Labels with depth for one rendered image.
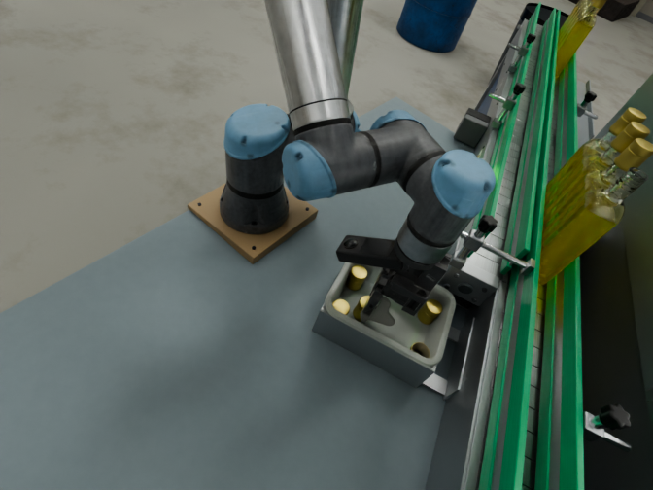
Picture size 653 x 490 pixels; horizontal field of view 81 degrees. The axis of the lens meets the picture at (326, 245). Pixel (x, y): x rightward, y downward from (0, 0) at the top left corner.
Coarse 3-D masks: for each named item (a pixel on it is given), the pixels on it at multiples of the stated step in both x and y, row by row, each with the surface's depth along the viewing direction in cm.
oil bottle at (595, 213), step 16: (592, 192) 64; (576, 208) 66; (592, 208) 62; (608, 208) 61; (624, 208) 61; (560, 224) 69; (576, 224) 65; (592, 224) 64; (608, 224) 62; (544, 240) 72; (560, 240) 68; (576, 240) 67; (592, 240) 65; (544, 256) 71; (560, 256) 70; (576, 256) 68; (544, 272) 74
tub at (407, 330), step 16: (368, 272) 79; (336, 288) 70; (368, 288) 80; (352, 304) 76; (448, 304) 74; (352, 320) 66; (368, 320) 75; (400, 320) 77; (416, 320) 78; (448, 320) 71; (384, 336) 65; (400, 336) 74; (416, 336) 75; (432, 336) 72; (400, 352) 65; (432, 352) 68
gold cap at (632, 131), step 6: (630, 126) 64; (636, 126) 64; (642, 126) 64; (624, 132) 65; (630, 132) 64; (636, 132) 64; (642, 132) 63; (648, 132) 64; (618, 138) 66; (624, 138) 65; (630, 138) 65; (642, 138) 64; (612, 144) 67; (618, 144) 66; (624, 144) 66; (618, 150) 66
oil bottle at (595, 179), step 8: (584, 176) 69; (592, 176) 67; (600, 176) 66; (576, 184) 71; (584, 184) 68; (592, 184) 66; (600, 184) 65; (608, 184) 65; (568, 192) 72; (576, 192) 69; (584, 192) 67; (560, 200) 74; (568, 200) 70; (576, 200) 68; (552, 208) 76; (560, 208) 72; (568, 208) 70; (544, 216) 78; (552, 216) 74; (560, 216) 71; (544, 224) 76; (552, 224) 73
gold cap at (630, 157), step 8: (632, 144) 61; (640, 144) 60; (648, 144) 61; (624, 152) 62; (632, 152) 61; (640, 152) 60; (648, 152) 60; (616, 160) 63; (624, 160) 62; (632, 160) 61; (640, 160) 61; (624, 168) 62
